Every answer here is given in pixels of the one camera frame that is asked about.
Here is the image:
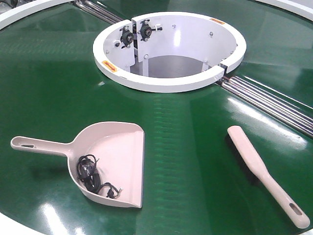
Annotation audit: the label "pink plastic dustpan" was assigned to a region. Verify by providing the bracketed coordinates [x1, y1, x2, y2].
[10, 121, 144, 208]

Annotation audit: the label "black cable bundle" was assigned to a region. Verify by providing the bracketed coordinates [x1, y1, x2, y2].
[76, 154, 123, 198]

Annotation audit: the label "steel rollers far left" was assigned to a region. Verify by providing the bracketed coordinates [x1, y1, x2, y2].
[72, 0, 124, 24]

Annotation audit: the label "black bearing right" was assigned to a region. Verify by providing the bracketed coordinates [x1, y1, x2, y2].
[139, 19, 163, 42]

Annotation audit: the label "orange warning sticker left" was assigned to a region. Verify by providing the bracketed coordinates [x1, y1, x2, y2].
[102, 61, 118, 72]

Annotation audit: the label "steel rollers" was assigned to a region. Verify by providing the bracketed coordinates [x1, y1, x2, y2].
[72, 0, 124, 24]
[216, 76, 313, 138]

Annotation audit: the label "green conveyor belt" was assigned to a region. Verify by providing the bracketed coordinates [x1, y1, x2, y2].
[0, 3, 313, 235]

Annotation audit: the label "orange warning sticker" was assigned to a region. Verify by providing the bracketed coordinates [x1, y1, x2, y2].
[102, 61, 118, 72]
[210, 18, 225, 25]

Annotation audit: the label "white outer conveyor rim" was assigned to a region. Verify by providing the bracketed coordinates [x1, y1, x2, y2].
[0, 0, 313, 29]

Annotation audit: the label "steel rollers right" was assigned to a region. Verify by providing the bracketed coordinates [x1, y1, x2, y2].
[216, 76, 313, 138]

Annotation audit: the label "black bearing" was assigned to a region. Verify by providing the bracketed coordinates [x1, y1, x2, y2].
[139, 19, 163, 42]
[120, 26, 134, 48]

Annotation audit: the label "white inner conveyor ring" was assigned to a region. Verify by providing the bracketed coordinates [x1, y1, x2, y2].
[92, 11, 247, 94]

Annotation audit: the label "orange warning sticker right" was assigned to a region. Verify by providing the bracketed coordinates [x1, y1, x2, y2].
[210, 18, 225, 25]

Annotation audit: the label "black bearing left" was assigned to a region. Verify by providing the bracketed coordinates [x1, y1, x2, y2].
[120, 26, 134, 48]

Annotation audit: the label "pink hand brush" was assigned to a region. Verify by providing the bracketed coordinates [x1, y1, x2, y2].
[227, 125, 311, 229]

